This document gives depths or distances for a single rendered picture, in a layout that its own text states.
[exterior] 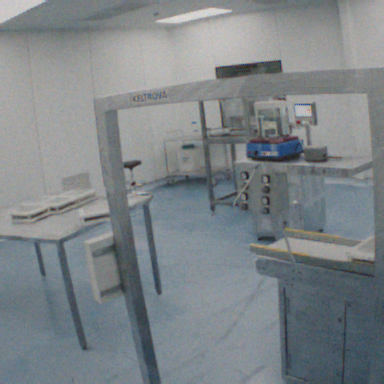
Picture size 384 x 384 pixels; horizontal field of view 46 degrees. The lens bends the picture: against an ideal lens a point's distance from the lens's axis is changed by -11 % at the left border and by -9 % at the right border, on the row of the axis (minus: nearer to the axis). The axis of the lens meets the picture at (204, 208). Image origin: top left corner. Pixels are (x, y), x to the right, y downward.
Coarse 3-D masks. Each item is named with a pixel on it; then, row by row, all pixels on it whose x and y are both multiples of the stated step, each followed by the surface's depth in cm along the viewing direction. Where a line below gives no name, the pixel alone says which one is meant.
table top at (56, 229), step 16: (0, 208) 419; (16, 208) 409; (80, 208) 376; (0, 224) 354; (16, 224) 348; (32, 224) 342; (48, 224) 336; (64, 224) 331; (80, 224) 325; (96, 224) 328; (32, 240) 307; (48, 240) 299; (64, 240) 299
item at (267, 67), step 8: (240, 64) 791; (248, 64) 782; (256, 64) 773; (264, 64) 764; (272, 64) 755; (280, 64) 746; (216, 72) 825; (224, 72) 816; (232, 72) 806; (240, 72) 796; (248, 72) 787; (256, 72) 778; (264, 72) 768; (272, 72) 759; (280, 72) 751; (280, 96) 763; (288, 120) 767
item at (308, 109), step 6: (300, 102) 482; (306, 102) 478; (312, 102) 475; (294, 108) 489; (300, 108) 484; (306, 108) 480; (312, 108) 476; (294, 114) 490; (300, 114) 486; (306, 114) 482; (312, 114) 478; (300, 120) 488; (312, 120) 480; (306, 126) 489; (306, 132) 492
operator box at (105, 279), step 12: (96, 240) 186; (108, 240) 190; (96, 252) 185; (108, 252) 189; (96, 264) 186; (108, 264) 191; (96, 276) 187; (108, 276) 191; (120, 276) 195; (96, 288) 189; (108, 288) 191; (120, 288) 195; (96, 300) 192; (108, 300) 192
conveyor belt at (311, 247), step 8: (280, 240) 248; (288, 240) 246; (296, 240) 244; (304, 240) 243; (312, 240) 241; (280, 248) 236; (296, 248) 233; (304, 248) 231; (312, 248) 230; (320, 248) 228; (328, 248) 227; (336, 248) 225; (344, 248) 223; (328, 256) 216; (336, 256) 215; (344, 256) 213; (360, 272) 194
